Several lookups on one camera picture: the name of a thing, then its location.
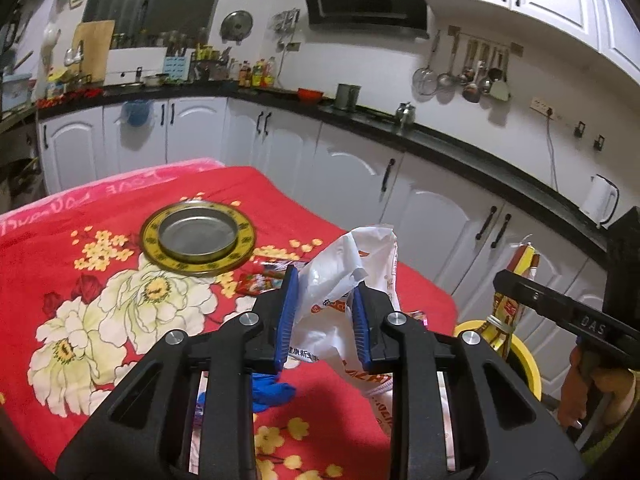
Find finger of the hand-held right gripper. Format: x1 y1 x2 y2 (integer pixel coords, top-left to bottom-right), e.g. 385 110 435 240
492 269 576 323

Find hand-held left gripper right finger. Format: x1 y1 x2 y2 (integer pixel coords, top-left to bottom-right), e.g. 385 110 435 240
352 282 588 480

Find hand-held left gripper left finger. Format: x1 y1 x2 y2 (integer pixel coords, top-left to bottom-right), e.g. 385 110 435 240
55 265 301 480

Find red snack wrapper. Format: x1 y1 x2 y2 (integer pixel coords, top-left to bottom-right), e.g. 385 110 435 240
235 261 306 297

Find white plastic bag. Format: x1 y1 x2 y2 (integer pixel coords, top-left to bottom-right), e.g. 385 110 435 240
287 224 403 441

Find yellow bin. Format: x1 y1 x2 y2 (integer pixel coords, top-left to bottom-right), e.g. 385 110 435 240
454 320 543 402

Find person's right hand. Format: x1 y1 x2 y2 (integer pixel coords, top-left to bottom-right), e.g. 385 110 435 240
557 350 640 456

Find gold red packaging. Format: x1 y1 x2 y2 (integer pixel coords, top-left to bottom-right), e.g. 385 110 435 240
487 240 542 361

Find white electric kettle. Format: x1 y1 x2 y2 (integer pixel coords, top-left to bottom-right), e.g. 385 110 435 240
581 174 621 227

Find round metal tray gold rim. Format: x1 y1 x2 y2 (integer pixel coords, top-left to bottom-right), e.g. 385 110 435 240
139 201 257 276

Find red floral blanket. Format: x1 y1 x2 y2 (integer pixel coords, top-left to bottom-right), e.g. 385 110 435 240
0 166 460 480

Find white lower cabinets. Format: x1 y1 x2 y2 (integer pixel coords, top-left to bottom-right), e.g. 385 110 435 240
36 96 618 401

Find black kitchen countertop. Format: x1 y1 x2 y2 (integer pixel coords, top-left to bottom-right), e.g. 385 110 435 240
35 82 613 266

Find steel spatula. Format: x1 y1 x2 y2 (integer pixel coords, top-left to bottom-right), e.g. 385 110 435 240
490 50 512 102

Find metal mug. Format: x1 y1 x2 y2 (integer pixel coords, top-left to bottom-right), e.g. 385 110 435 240
334 83 362 111

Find steel ladle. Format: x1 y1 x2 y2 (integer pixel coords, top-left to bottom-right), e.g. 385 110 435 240
437 35 460 88

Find group of sauce bottles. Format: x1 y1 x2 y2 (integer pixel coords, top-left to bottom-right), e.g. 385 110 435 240
237 56 279 89

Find pink blanket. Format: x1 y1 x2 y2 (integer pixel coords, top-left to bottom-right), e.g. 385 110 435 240
0 158 226 233

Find blue hanging cloth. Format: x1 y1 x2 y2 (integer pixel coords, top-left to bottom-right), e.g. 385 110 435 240
121 100 153 129

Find blue knife block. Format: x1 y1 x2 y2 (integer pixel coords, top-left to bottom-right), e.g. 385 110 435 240
163 56 190 84

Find steel pot lid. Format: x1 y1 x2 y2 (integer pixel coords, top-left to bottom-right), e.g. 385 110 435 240
220 10 254 44

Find wooden cutting board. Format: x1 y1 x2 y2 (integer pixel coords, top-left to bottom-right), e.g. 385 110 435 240
71 20 116 87

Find grey power cable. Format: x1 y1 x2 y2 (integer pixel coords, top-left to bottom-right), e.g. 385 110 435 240
546 112 560 192

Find wire mesh skimmer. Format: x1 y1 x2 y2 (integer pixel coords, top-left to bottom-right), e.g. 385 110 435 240
412 32 442 97

